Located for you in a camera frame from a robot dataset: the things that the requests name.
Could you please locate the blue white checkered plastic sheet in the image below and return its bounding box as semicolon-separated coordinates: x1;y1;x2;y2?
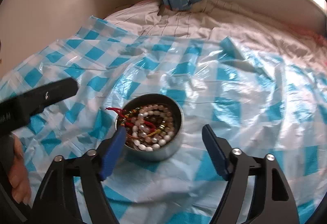
1;17;326;223

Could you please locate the person left hand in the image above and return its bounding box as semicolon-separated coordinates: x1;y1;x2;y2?
8;134;32;205

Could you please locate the white striped bed sheet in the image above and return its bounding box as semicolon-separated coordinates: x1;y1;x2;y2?
106;0;326;71

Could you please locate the round silver metal tin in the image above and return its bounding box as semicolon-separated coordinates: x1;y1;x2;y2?
114;94;184;162

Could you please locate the red cord bead bracelet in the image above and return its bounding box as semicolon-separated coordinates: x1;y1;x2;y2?
105;107;162;138

